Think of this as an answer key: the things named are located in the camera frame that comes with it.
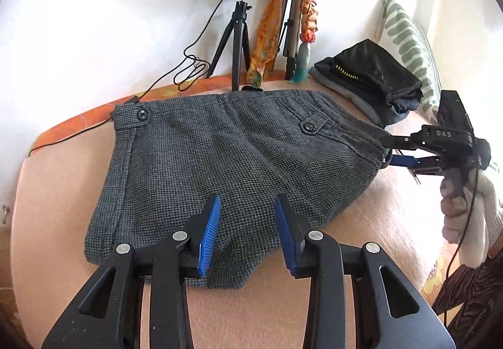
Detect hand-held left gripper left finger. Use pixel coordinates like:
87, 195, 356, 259
41, 194, 222, 349

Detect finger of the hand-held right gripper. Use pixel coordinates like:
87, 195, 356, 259
382, 133, 427, 153
385, 152, 446, 177

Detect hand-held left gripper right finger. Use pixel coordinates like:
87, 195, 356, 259
274, 194, 457, 349

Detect grey houndstooth pants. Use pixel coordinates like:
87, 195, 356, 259
84, 90, 390, 291

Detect person's right hand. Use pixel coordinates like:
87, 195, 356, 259
439, 162, 503, 269

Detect grey folded garment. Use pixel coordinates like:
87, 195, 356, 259
313, 70, 395, 129

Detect black garment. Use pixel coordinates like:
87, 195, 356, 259
308, 38, 424, 125

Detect green leaf pillow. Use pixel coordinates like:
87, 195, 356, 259
373, 0, 443, 124

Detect yellow floral sheet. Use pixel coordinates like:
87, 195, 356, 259
418, 251, 457, 307

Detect teal tassel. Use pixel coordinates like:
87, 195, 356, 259
289, 40, 313, 85

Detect orange fabric bundle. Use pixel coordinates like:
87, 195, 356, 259
299, 0, 321, 45

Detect grey folded tripod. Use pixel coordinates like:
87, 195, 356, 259
280, 0, 308, 79

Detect orange patterned scarf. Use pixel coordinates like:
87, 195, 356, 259
246, 0, 292, 87

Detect black tripod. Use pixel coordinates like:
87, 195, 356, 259
204, 0, 253, 92

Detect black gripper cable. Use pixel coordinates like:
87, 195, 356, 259
442, 166, 482, 328

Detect black ring light cable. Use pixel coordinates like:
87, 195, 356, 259
27, 0, 254, 157

